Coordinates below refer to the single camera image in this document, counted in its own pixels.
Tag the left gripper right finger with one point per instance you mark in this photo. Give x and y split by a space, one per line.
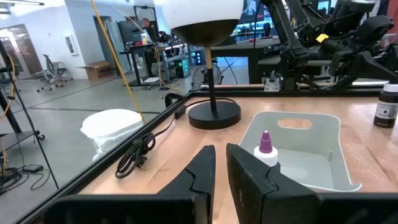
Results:
255 199

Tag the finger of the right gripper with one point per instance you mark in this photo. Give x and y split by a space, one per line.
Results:
376 67
346 81

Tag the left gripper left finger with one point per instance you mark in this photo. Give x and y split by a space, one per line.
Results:
192 205

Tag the large black food colouring bottle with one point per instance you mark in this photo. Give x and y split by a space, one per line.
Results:
385 109

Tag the large purple food colouring bottle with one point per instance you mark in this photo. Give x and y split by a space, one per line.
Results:
265 155

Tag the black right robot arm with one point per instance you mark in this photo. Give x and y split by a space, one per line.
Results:
289 46

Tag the grey plastic bin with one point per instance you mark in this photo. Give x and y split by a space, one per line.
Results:
311 168

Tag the globe table lamp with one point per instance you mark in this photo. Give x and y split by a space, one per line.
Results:
214 116

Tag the black curved clamp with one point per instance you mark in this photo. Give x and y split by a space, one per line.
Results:
167 100

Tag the white lined trash bin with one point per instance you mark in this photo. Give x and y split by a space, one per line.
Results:
112 127

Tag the black floor fan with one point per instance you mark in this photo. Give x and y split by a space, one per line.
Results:
199 77

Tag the computer tower green lights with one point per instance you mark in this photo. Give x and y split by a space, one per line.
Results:
183 68

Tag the black office desk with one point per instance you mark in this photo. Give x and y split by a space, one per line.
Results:
134 68

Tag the small black power adapter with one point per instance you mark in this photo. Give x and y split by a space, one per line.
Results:
32 168

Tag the cardboard box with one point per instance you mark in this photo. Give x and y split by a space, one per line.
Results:
98 71

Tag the black light stand pole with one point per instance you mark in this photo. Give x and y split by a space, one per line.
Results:
32 124

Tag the black rolling cart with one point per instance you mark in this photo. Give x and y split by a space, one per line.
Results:
18 138

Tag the person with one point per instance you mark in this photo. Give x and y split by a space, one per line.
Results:
145 23

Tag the grey office chair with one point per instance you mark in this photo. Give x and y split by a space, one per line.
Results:
51 70

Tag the small white metal bracket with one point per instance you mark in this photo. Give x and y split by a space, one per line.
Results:
272 85

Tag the white wall panel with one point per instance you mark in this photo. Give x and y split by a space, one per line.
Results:
71 45

